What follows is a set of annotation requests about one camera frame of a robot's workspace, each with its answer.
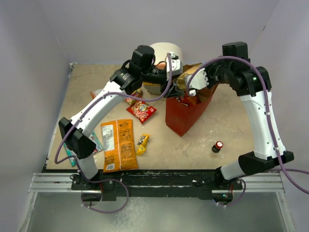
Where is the yellow M&M's packet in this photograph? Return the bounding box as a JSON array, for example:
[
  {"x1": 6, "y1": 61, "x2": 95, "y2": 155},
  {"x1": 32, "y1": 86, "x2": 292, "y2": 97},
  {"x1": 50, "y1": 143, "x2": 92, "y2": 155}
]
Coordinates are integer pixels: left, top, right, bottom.
[{"x1": 136, "y1": 134, "x2": 150, "y2": 156}]

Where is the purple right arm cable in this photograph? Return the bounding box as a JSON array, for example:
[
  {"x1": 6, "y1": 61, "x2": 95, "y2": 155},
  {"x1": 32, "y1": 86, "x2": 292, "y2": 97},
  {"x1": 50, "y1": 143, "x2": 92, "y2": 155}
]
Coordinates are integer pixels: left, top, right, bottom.
[{"x1": 187, "y1": 56, "x2": 309, "y2": 208}]

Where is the aluminium table rail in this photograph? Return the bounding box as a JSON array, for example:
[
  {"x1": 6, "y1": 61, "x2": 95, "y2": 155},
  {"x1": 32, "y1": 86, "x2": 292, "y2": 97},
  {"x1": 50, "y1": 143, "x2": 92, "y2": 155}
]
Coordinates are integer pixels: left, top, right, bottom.
[{"x1": 29, "y1": 173, "x2": 72, "y2": 193}]

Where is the red noodle snack packet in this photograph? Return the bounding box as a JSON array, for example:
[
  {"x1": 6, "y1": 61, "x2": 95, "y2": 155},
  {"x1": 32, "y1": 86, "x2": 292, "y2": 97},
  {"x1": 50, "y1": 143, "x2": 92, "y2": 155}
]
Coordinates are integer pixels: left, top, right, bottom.
[{"x1": 126, "y1": 101, "x2": 156, "y2": 124}]

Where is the small red-capped bottle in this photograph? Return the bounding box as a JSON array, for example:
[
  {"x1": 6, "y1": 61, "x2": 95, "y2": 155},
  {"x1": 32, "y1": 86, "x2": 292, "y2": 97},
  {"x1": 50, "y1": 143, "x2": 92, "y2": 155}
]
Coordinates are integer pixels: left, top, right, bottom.
[{"x1": 211, "y1": 141, "x2": 223, "y2": 153}]

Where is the red paper bag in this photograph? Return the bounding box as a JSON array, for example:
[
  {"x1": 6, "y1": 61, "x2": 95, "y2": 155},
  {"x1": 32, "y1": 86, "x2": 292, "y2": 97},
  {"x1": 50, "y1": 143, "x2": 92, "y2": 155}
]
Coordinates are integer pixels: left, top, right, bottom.
[{"x1": 165, "y1": 85, "x2": 218, "y2": 137}]

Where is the red Doritos chip bag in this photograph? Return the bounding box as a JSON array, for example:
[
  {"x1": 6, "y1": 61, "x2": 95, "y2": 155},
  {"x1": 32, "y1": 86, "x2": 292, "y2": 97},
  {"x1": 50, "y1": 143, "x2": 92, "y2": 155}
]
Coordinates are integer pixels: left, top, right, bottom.
[{"x1": 176, "y1": 95, "x2": 200, "y2": 107}]

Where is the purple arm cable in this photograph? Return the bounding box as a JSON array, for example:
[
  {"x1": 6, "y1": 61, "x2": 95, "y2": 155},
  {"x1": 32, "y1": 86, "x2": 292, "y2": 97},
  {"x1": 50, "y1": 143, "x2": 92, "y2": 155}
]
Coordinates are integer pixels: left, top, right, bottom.
[
  {"x1": 54, "y1": 52, "x2": 174, "y2": 214},
  {"x1": 187, "y1": 56, "x2": 309, "y2": 208}
]

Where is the large gold snack bag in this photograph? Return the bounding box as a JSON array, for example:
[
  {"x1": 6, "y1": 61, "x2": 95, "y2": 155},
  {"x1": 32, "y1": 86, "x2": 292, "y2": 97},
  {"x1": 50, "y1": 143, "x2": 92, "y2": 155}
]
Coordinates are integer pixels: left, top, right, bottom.
[{"x1": 177, "y1": 65, "x2": 209, "y2": 93}]

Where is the small three-drawer cabinet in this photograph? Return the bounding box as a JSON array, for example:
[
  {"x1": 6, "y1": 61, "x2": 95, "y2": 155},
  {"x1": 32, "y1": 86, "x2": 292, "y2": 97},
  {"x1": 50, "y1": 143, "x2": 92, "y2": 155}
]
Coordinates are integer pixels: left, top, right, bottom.
[{"x1": 143, "y1": 42, "x2": 183, "y2": 95}]

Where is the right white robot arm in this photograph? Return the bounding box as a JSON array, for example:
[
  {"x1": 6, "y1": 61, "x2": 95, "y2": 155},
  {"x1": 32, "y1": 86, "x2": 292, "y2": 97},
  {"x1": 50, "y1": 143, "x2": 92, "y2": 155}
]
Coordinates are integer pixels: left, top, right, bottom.
[{"x1": 205, "y1": 42, "x2": 294, "y2": 189}]

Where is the colourful candy packet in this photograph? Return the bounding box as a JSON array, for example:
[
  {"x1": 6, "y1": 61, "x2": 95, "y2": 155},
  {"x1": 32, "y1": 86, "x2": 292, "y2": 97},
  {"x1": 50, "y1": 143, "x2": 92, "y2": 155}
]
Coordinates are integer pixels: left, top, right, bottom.
[{"x1": 124, "y1": 88, "x2": 143, "y2": 105}]

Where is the orange Kettle chip bag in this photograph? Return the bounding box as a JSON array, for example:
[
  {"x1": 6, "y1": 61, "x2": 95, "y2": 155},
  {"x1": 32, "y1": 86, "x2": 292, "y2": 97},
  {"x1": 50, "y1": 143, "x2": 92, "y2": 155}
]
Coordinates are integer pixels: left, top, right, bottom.
[{"x1": 100, "y1": 119, "x2": 139, "y2": 173}]

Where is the teal Fox's candy bag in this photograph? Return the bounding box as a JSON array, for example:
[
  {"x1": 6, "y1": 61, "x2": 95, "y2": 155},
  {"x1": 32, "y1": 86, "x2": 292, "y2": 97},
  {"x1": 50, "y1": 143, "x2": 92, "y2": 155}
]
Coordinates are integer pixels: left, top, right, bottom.
[{"x1": 64, "y1": 131, "x2": 104, "y2": 167}]

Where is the orange Fox's candy bag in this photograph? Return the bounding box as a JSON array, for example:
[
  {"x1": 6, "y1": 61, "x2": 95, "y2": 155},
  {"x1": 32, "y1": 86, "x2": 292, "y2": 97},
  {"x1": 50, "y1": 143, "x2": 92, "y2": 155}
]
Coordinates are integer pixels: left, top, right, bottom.
[{"x1": 90, "y1": 89, "x2": 102, "y2": 99}]

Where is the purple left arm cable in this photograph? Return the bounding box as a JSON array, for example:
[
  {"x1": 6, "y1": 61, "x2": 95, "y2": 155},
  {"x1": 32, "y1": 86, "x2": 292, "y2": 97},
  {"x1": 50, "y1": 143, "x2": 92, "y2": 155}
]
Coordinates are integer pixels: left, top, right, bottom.
[{"x1": 54, "y1": 52, "x2": 174, "y2": 214}]

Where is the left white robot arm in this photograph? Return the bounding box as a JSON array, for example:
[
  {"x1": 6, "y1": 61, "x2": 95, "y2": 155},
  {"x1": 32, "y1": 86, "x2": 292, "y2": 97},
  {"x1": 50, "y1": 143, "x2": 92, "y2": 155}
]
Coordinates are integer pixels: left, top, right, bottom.
[{"x1": 58, "y1": 42, "x2": 183, "y2": 189}]

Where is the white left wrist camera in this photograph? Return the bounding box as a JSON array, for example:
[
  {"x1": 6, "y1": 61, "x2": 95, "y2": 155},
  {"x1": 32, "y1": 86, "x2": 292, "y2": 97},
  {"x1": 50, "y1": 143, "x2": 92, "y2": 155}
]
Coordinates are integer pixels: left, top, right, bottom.
[{"x1": 165, "y1": 52, "x2": 183, "y2": 80}]

